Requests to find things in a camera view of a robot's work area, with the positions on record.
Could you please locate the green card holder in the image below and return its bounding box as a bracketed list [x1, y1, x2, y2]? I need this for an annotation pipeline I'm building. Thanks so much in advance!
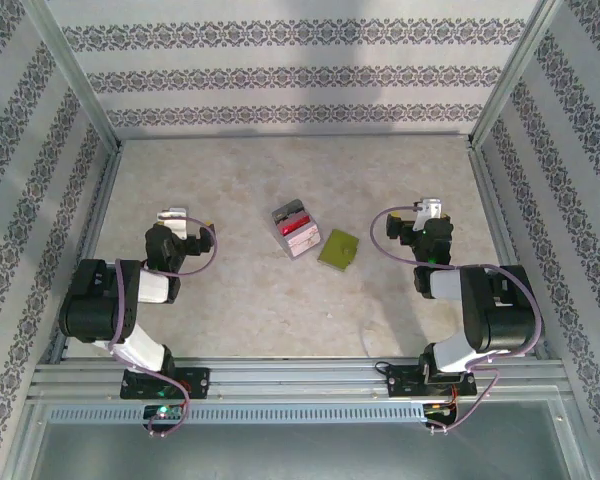
[317, 228, 360, 274]

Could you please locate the right controller board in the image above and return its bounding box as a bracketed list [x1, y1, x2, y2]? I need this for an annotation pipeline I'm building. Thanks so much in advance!
[422, 402, 456, 419]

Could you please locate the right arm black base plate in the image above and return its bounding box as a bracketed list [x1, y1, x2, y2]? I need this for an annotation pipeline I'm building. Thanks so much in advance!
[386, 363, 477, 400]

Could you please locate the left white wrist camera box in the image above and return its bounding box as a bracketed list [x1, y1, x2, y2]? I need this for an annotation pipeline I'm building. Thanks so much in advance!
[155, 207, 189, 240]

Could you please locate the left controller board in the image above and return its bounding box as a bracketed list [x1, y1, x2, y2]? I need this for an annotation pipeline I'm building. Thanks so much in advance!
[143, 404, 184, 420]

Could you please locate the controller board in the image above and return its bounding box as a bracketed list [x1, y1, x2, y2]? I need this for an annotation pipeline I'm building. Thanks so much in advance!
[422, 402, 456, 419]
[143, 404, 184, 420]

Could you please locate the left aluminium side rail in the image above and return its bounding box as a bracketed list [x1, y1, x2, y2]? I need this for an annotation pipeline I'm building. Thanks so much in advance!
[48, 139, 125, 365]

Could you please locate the grey metal panel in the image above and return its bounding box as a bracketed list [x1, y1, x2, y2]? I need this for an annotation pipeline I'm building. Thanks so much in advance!
[9, 399, 589, 480]

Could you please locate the aluminium frame post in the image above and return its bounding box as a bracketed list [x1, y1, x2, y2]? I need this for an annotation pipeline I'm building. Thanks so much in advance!
[467, 0, 566, 149]
[19, 0, 125, 151]

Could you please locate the red card stack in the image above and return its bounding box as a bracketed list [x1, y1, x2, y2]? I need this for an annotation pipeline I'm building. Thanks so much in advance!
[279, 215, 312, 237]

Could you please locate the right aluminium frame post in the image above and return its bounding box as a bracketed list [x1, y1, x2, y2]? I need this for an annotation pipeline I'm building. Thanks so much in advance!
[467, 0, 566, 149]

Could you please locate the aluminium side rail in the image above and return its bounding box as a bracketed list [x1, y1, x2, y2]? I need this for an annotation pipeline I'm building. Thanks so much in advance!
[48, 139, 125, 365]
[465, 138, 550, 362]

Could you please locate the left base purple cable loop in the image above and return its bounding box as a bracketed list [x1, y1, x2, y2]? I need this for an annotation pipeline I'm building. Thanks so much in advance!
[147, 384, 192, 439]

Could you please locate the clear plastic card box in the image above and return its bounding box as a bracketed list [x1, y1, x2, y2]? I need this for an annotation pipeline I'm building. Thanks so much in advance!
[271, 198, 326, 262]

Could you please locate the black card stack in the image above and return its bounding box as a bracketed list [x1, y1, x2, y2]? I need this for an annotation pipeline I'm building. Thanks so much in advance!
[273, 201, 305, 224]

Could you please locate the aluminium mounting rail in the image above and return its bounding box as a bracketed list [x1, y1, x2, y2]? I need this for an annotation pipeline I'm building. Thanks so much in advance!
[27, 356, 570, 402]

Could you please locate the slotted grey cable duct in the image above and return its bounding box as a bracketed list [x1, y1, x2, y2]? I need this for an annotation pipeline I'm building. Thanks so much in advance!
[47, 403, 427, 424]

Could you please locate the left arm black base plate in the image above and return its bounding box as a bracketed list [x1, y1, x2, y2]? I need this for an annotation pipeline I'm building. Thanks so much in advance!
[119, 367, 211, 401]

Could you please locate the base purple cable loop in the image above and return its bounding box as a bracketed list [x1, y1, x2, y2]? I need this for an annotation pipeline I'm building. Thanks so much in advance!
[427, 367, 499, 435]
[147, 384, 192, 439]

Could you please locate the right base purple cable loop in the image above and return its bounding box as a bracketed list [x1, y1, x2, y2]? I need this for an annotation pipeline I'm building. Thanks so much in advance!
[427, 367, 499, 435]

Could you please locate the right aluminium side rail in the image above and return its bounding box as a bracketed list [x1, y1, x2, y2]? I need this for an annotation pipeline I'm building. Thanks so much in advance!
[465, 138, 550, 362]

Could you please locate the left aluminium frame post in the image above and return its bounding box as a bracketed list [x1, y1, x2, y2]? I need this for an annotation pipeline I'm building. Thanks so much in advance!
[19, 0, 125, 151]

